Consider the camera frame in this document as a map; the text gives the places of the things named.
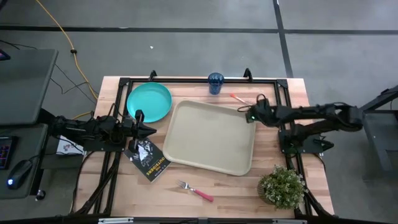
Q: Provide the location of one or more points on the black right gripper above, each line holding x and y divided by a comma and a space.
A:
261, 112

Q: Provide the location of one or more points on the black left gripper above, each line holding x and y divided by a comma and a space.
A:
141, 129

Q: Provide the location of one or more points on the teal round plate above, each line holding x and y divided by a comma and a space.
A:
152, 99

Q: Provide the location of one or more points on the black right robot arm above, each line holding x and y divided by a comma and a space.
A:
317, 116

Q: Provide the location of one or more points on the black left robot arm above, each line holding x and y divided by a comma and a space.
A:
93, 126

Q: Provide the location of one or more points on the blue ribbed cup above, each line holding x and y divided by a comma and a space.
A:
215, 81

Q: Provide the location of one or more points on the beige rectangular tray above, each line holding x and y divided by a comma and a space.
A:
208, 137

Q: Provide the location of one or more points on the orange-white toothbrush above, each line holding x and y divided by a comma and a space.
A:
238, 99

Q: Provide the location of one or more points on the black paperback book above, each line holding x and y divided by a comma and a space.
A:
152, 165

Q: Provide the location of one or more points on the white paper sheet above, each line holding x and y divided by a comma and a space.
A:
66, 147

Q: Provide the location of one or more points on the small potted green plant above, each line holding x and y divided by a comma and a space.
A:
283, 186

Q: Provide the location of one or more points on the low grey desk surface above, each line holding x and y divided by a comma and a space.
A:
26, 146

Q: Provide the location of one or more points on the grey side desk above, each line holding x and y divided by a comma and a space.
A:
25, 84

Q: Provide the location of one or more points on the dark metal equipment stand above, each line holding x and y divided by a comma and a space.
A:
381, 137

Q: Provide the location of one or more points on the black computer mouse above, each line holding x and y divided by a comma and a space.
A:
19, 174

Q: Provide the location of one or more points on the backlit black keyboard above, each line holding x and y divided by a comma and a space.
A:
5, 152

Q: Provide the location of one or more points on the black aluminium table frame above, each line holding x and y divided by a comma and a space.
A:
199, 81

